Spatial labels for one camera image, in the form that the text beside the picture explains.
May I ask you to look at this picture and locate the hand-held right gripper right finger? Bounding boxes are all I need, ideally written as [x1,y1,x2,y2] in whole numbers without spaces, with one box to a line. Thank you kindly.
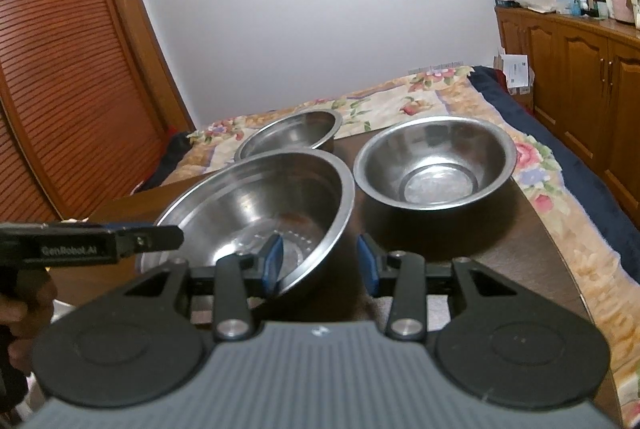
[356,234,521,341]

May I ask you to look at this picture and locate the white cardboard box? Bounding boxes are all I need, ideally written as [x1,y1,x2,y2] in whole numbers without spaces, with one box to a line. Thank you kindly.
[500,54,530,93]

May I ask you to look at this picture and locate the person's left hand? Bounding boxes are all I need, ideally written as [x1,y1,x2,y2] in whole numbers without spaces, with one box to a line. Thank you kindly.
[0,295,57,362]

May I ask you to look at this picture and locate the dark blue blanket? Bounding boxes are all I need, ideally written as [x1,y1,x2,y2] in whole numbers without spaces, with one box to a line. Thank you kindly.
[470,66,640,244]

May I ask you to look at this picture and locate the dark clothes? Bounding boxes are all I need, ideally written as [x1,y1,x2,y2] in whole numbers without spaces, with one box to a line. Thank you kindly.
[142,132,194,191]

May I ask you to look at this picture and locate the floral printed blanket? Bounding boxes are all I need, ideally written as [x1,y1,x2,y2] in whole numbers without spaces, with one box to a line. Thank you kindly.
[187,66,640,429]

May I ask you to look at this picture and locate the wooden sideboard cabinet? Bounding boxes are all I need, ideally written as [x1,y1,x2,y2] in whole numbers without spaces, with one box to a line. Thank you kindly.
[495,5,640,229]

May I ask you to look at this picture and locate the large stainless steel bowl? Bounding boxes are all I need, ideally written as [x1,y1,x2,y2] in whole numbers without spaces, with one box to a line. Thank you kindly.
[136,149,356,307]

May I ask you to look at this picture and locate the small stainless steel bowl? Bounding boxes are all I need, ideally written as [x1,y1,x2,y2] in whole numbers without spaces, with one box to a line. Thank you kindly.
[233,110,344,163]
[353,116,519,211]

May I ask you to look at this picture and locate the brown louvered wooden wardrobe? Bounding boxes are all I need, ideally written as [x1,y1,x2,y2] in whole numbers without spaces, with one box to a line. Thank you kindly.
[0,0,197,224]

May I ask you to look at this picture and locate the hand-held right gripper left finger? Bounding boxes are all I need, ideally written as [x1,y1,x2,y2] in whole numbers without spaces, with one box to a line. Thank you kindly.
[120,233,285,343]

